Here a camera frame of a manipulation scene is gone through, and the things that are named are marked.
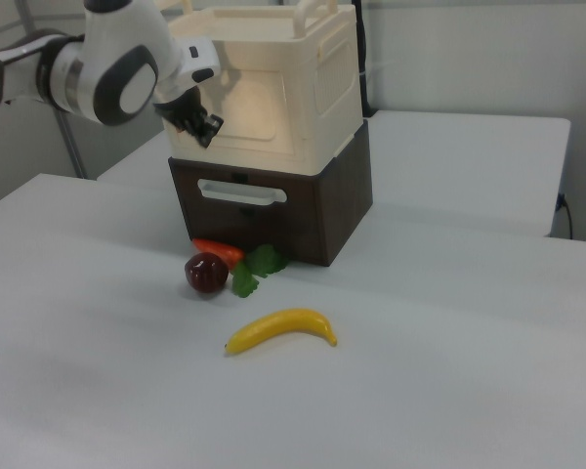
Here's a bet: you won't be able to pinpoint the black pole behind cabinet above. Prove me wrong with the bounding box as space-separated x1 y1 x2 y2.
353 0 373 119

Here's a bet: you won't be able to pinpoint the white drawer handle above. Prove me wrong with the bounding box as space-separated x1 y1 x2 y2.
196 177 289 207

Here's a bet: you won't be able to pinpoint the grey metal post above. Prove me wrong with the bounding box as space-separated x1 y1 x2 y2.
53 107 90 180

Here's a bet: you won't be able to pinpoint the dark brown drawer box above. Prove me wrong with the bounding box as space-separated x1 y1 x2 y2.
167 118 375 268

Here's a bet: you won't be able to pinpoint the dark red toy fruit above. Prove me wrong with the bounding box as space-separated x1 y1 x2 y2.
183 251 230 295

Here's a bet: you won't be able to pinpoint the black power cable with plug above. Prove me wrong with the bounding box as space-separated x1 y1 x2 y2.
556 192 575 241

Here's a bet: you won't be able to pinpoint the cream plastic cabinet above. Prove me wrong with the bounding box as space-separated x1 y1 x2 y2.
161 0 365 178

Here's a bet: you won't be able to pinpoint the green toy leaves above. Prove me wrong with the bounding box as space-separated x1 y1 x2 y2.
230 243 291 299

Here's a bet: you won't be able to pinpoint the orange toy carrot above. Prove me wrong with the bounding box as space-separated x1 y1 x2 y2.
191 237 246 271

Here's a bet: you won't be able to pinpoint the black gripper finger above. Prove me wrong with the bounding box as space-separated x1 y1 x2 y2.
188 122 215 149
200 112 225 140

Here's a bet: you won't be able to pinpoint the yellow toy banana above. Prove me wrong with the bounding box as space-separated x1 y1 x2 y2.
224 307 339 358

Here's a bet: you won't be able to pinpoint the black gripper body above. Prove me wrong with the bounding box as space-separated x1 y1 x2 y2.
153 86 207 134

